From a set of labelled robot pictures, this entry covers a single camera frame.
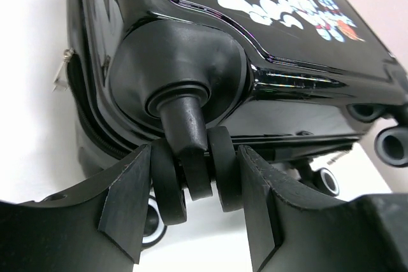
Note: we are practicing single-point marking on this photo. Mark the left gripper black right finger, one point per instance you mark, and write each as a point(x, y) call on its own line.
point(292, 227)

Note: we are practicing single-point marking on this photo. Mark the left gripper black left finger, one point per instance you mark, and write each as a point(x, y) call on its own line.
point(95, 225)

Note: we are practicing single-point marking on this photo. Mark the black space-print kids suitcase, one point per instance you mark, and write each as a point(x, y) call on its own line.
point(196, 79)

